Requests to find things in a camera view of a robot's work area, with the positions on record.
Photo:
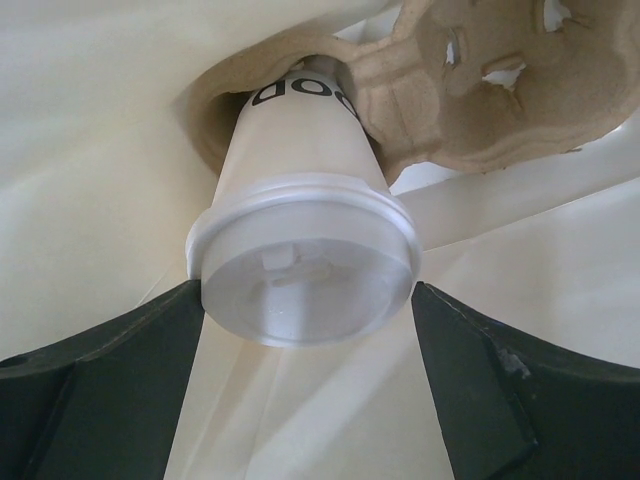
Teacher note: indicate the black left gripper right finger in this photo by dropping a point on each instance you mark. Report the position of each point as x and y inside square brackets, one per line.
[513, 406]

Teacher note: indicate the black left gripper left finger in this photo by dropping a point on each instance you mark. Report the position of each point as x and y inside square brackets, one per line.
[104, 403]

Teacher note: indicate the brown paper bag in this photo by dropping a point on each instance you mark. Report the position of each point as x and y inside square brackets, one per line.
[100, 186]

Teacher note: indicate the white plastic cup lid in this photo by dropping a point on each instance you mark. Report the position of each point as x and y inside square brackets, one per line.
[304, 259]

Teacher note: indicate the single brown pulp carrier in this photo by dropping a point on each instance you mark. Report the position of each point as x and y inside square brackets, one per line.
[472, 86]

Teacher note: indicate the white paper coffee cup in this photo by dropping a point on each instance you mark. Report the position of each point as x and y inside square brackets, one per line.
[301, 124]

